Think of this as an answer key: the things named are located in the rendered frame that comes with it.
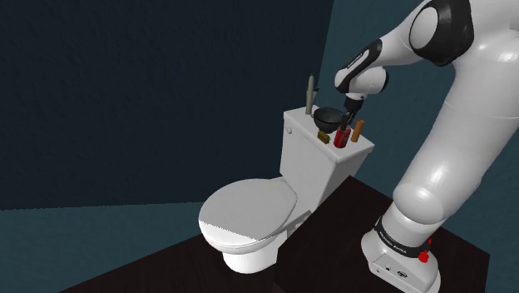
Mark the black bowl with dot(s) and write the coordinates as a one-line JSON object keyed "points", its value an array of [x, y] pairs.
{"points": [[327, 119]]}

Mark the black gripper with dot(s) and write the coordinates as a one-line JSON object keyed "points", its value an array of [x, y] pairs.
{"points": [[352, 106]]}

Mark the dark robot stand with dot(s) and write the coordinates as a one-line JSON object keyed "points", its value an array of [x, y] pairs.
{"points": [[332, 243]]}

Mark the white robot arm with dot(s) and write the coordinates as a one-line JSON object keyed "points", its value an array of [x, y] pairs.
{"points": [[466, 134]]}

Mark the white toilet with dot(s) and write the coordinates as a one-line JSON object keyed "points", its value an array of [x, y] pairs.
{"points": [[259, 211]]}

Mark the small yellow-brown block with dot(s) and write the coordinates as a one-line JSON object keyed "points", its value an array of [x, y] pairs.
{"points": [[323, 137]]}

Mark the red bottle with black cap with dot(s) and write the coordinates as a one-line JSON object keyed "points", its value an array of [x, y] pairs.
{"points": [[342, 136]]}

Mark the orange cylinder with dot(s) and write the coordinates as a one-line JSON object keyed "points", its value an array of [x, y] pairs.
{"points": [[357, 130]]}

